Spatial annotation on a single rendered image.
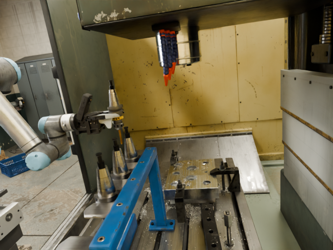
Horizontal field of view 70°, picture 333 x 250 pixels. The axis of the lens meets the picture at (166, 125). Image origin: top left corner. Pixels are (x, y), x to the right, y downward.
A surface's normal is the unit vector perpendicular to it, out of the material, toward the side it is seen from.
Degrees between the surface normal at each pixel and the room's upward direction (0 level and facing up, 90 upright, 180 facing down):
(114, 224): 0
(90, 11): 90
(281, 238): 0
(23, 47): 90
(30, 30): 90
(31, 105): 91
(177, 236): 0
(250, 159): 24
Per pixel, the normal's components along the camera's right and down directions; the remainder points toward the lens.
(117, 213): -0.12, -0.96
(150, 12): -0.07, 0.62
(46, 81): 0.14, 0.25
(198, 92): -0.13, 0.28
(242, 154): -0.17, -0.76
